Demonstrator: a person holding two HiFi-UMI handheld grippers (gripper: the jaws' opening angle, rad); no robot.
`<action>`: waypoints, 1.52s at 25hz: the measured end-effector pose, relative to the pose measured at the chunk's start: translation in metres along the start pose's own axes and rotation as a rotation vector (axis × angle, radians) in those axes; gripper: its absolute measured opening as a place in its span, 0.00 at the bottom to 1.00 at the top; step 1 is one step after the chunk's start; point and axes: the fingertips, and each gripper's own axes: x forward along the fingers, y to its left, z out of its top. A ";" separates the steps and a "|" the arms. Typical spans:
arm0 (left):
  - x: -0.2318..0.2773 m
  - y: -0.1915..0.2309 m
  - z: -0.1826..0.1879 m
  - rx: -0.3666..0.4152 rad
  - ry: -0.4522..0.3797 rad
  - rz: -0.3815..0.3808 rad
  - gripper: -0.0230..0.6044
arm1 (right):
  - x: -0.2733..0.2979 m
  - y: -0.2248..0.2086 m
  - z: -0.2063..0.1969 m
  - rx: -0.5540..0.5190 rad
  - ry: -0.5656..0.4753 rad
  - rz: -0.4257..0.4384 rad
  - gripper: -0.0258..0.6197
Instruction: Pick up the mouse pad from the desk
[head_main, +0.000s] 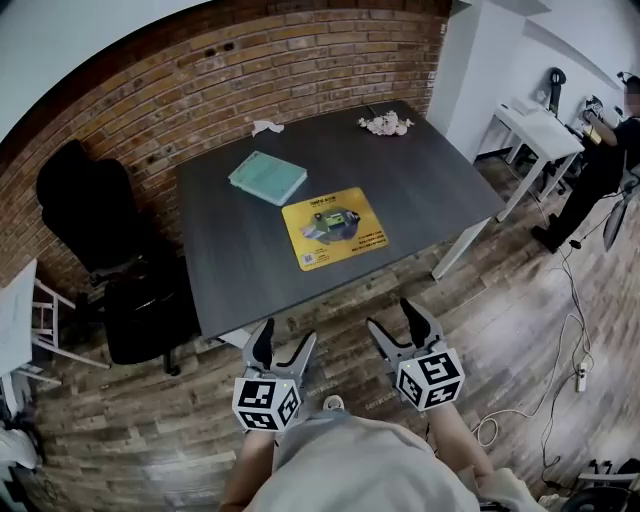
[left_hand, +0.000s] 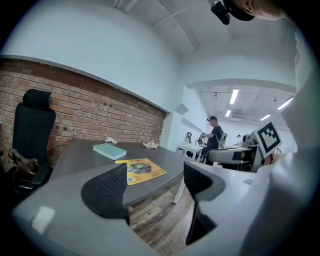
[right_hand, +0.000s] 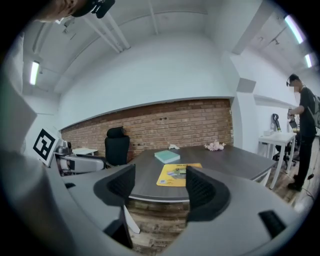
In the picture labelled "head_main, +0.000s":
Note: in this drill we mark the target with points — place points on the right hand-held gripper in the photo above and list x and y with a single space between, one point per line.
432 377

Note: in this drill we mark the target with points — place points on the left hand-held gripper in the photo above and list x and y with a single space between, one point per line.
260 400

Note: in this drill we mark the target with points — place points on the yellow mouse pad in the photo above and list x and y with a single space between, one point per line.
305 235

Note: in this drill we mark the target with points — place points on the person's right forearm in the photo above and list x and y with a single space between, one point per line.
457 440

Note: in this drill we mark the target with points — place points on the person's left forearm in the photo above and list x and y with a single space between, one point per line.
250 465

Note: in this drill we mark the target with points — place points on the dark grey desk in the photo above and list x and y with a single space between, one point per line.
400 190

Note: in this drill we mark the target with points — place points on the white desk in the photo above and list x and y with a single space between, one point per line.
542 131

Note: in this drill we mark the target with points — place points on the person's beige shoe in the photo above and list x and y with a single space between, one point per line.
333 402

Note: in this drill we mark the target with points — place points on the person's beige shirt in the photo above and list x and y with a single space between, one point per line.
360 470

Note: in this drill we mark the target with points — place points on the teal book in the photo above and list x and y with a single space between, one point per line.
267 176

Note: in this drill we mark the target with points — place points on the white power strip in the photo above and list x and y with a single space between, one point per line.
580 377

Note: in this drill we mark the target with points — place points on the white crumpled tissue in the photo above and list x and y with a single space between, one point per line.
264 128

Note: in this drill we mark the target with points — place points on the black office chair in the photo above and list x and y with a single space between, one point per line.
95 210

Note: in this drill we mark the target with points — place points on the white folding rack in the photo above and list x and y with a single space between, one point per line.
47 320

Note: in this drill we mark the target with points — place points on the black wheeled equipment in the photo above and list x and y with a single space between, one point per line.
607 485

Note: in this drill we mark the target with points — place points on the black headphone stand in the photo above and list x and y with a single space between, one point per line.
557 85

